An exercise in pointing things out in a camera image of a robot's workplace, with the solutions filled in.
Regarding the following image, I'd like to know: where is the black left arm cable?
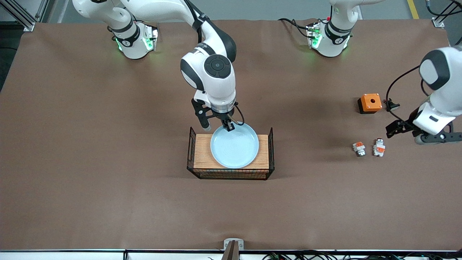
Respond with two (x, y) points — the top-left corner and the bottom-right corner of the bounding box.
(385, 65), (421, 125)

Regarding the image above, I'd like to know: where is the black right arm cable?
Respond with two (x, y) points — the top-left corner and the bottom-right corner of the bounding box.
(231, 102), (245, 126)

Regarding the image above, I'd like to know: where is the orange button enclosure box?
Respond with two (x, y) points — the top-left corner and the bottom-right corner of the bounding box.
(358, 93), (383, 114)

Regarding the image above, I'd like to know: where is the light blue round plate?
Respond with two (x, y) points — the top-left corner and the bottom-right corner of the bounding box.
(210, 123), (260, 169)

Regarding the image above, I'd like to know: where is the black cable tangle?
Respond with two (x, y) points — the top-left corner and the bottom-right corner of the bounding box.
(263, 250), (462, 260)

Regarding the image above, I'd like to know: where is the black base power cable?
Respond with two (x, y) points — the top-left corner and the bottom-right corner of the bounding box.
(278, 18), (311, 39)

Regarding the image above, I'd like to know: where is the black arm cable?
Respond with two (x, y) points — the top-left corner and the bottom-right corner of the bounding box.
(385, 65), (421, 125)
(231, 102), (245, 126)

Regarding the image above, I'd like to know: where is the wooden tray with wire sides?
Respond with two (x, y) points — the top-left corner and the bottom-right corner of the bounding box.
(187, 126), (275, 181)

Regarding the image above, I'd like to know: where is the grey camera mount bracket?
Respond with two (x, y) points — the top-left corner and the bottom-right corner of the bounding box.
(221, 238), (244, 260)

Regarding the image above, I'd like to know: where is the wooden board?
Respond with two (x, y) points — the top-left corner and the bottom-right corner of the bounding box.
(193, 134), (270, 169)

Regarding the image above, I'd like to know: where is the black push button head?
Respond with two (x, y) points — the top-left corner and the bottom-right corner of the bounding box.
(383, 97), (401, 112)

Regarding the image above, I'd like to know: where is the aluminium frame profile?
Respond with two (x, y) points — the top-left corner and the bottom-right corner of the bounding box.
(0, 0), (36, 32)
(432, 0), (462, 28)

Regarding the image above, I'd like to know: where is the white table edge rail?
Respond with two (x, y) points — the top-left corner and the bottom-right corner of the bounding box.
(0, 249), (462, 260)

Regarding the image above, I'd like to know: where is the brown table cover sheet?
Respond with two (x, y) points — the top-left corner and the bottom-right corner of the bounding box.
(0, 19), (462, 251)

